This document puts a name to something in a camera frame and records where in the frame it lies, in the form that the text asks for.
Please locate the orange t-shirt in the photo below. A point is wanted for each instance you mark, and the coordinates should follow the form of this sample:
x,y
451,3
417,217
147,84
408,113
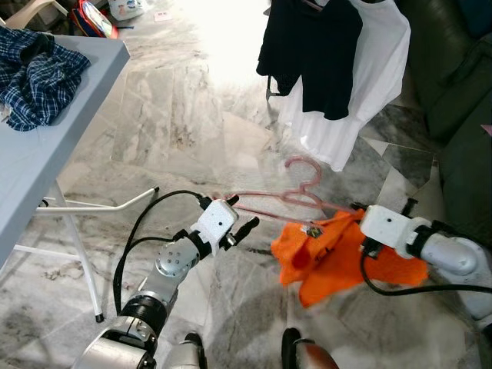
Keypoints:
x,y
330,261

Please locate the pink plastic hanger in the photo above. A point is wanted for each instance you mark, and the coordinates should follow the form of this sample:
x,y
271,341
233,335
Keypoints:
x,y
318,171

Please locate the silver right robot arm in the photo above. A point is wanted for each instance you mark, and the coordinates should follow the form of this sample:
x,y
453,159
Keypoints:
x,y
453,254

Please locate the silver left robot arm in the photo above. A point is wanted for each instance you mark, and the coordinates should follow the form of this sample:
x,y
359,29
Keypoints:
x,y
173,261

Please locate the robot right leg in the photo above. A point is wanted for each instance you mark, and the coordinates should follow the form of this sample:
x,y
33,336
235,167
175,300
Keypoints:
x,y
311,357

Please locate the robot leg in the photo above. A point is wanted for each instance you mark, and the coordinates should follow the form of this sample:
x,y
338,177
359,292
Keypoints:
x,y
184,355
311,357

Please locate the robot left leg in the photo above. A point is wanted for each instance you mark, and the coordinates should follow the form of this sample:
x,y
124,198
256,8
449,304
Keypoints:
x,y
184,355

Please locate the white t-shirt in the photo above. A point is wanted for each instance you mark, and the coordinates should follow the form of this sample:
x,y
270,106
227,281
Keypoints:
x,y
384,69

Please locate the dark green sofa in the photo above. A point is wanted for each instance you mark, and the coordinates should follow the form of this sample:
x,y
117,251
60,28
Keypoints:
x,y
461,92

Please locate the black t-shirt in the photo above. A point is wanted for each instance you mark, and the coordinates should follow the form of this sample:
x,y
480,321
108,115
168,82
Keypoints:
x,y
315,54

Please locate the grey folding table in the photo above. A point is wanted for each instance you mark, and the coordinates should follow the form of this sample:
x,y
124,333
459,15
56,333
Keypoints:
x,y
46,154

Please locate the pink paper card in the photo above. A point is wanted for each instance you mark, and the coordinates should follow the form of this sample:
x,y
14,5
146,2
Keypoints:
x,y
161,15

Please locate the white plastic bag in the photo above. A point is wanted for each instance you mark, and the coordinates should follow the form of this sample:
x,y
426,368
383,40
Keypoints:
x,y
127,8

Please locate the red and blue bag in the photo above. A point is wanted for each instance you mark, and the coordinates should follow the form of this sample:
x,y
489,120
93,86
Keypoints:
x,y
96,19

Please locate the blue plaid shirt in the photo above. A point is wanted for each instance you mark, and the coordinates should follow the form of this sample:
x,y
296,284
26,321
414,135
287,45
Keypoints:
x,y
42,77

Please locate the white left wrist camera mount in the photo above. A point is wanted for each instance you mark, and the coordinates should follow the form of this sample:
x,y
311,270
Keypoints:
x,y
215,221

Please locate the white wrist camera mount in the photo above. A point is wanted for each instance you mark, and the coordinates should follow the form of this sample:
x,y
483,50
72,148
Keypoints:
x,y
215,221
388,227

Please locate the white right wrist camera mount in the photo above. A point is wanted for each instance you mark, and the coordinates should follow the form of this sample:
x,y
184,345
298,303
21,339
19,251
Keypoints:
x,y
388,227

